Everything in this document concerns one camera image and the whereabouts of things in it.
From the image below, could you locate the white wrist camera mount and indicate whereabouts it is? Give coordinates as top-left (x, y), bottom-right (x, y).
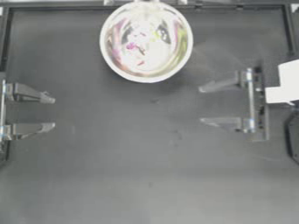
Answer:
top-left (266, 59), bottom-right (299, 107)

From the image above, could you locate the black table frame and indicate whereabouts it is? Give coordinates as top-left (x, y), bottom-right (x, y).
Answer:
top-left (0, 0), bottom-right (299, 74)

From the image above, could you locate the steel bowl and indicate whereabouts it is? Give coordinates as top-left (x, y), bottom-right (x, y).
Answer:
top-left (99, 0), bottom-right (195, 84)

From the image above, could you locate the green candy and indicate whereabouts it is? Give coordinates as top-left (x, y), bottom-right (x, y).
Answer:
top-left (151, 30), bottom-right (163, 42)

